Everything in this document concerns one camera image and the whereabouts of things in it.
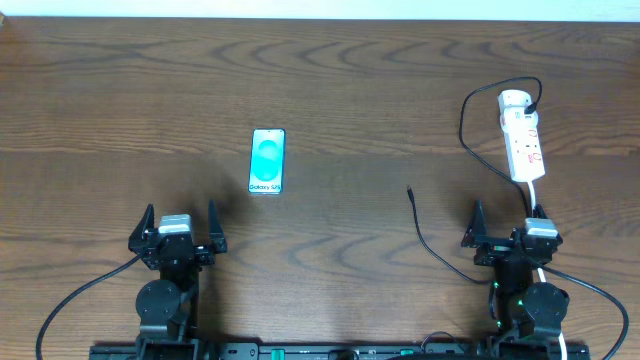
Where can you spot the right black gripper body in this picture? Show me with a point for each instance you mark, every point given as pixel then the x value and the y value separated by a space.
pixel 491 254

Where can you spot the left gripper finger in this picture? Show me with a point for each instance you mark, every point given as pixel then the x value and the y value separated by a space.
pixel 215 231
pixel 139 233

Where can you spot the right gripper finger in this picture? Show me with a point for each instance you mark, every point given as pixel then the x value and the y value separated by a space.
pixel 538 212
pixel 476 233

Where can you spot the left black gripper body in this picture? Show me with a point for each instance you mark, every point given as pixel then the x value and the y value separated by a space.
pixel 176 249

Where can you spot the smartphone with teal screen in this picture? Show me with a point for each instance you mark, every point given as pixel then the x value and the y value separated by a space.
pixel 267 161

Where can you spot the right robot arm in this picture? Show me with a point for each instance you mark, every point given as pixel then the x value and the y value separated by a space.
pixel 529 312

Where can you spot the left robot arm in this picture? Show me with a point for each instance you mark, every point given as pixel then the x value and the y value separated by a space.
pixel 167 307

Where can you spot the white charger plug adapter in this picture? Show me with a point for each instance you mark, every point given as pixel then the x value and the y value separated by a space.
pixel 514 105

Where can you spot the white power strip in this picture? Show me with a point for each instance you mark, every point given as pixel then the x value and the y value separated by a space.
pixel 522 143

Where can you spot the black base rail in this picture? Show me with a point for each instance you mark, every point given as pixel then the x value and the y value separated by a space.
pixel 253 351

